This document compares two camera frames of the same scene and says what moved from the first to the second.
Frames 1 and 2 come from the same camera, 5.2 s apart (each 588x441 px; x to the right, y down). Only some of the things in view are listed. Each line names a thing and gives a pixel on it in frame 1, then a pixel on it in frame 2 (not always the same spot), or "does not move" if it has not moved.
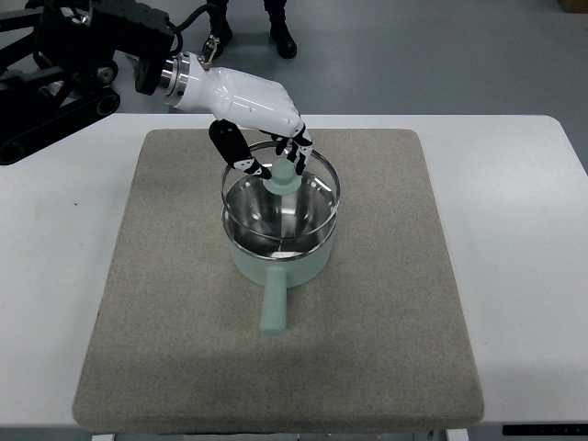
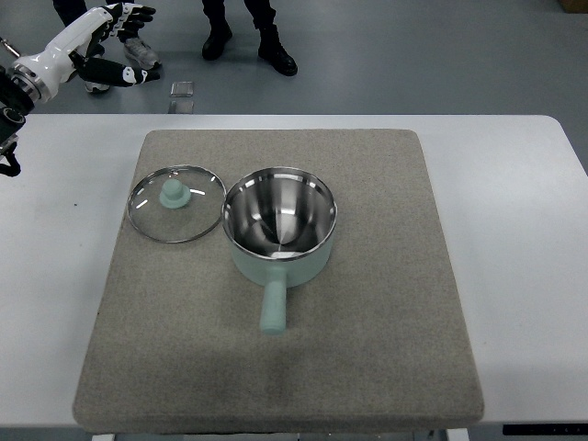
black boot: (278, 28) -> (270, 47)
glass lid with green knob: (287, 205) -> (175, 203)
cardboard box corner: (573, 6) does not move
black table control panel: (545, 429) does not move
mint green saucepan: (279, 240) does not move
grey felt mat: (377, 344) does not move
